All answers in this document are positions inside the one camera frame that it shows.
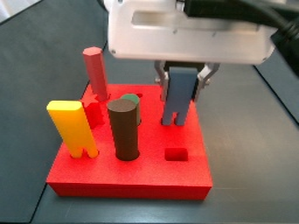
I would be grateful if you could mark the yellow slotted peg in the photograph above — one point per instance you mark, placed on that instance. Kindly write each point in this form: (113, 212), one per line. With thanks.
(71, 123)

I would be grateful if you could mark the red star peg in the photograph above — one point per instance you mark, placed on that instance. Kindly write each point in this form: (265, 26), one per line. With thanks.
(91, 105)

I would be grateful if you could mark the pink octagonal peg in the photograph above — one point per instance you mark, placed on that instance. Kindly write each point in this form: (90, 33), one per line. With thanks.
(94, 59)

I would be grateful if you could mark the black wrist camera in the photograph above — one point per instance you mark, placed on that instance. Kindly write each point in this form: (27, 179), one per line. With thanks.
(286, 40)

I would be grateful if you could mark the blue double-square block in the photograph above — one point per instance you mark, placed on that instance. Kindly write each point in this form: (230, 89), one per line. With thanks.
(179, 94)

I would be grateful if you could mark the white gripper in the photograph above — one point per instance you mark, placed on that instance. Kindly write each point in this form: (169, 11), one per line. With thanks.
(151, 30)

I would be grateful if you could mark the red foam peg board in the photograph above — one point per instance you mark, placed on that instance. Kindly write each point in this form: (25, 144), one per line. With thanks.
(171, 169)

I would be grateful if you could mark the dark brown cylinder peg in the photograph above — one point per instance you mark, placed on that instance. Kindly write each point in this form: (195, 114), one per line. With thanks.
(122, 114)

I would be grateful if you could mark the green cylinder peg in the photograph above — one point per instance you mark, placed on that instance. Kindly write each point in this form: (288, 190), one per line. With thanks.
(135, 99)

